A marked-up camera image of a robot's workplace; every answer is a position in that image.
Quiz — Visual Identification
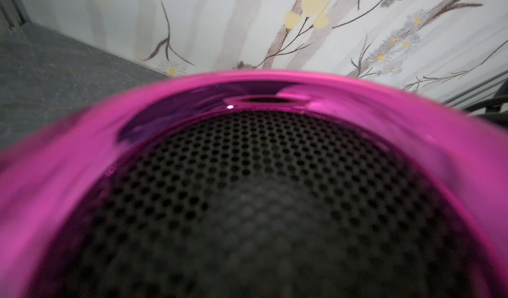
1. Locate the dark grey pink hair dryer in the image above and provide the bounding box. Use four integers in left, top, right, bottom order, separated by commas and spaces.
1, 71, 507, 297

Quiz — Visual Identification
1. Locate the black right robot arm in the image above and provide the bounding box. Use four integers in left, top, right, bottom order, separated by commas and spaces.
462, 80, 508, 130

